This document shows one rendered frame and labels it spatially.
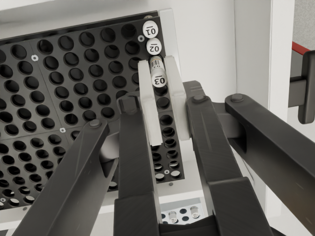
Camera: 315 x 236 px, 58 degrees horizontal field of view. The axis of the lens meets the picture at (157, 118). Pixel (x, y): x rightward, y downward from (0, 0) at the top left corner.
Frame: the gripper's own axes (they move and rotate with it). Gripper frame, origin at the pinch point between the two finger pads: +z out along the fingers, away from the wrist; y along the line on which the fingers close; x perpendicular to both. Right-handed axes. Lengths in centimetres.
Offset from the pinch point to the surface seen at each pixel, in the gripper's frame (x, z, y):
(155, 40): 2.0, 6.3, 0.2
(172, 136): -8.2, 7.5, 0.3
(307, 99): -5.9, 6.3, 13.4
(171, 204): -29.3, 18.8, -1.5
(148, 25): 3.3, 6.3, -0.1
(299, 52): -16, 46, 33
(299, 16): -21, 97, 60
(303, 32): -28, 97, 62
